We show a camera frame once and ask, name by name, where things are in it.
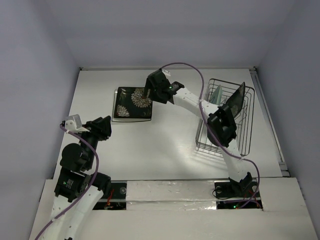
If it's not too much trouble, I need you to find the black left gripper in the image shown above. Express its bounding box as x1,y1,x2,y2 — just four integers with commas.
79,114,112,168

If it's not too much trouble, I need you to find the white square plate black rim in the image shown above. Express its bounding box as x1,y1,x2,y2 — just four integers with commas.
111,88,154,124

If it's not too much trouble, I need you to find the black floral square plate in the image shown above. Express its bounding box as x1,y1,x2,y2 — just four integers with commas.
113,86,154,120
225,82,246,118

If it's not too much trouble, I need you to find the light green oval plate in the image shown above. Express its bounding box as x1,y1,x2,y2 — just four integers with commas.
209,85,223,106

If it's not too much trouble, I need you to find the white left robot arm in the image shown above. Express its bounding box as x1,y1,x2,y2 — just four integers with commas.
35,114,112,240

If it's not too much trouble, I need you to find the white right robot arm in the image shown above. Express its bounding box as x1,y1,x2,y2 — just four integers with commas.
143,69,253,197

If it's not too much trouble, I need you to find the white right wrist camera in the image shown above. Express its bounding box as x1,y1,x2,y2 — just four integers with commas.
161,69,171,77

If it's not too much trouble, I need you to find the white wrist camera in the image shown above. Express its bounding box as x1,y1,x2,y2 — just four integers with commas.
161,69,171,77
60,114,89,134

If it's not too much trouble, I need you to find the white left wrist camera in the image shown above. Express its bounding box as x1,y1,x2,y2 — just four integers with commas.
60,114,89,134

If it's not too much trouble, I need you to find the wire dish rack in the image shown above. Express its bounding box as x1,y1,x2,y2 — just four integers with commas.
195,78,255,157

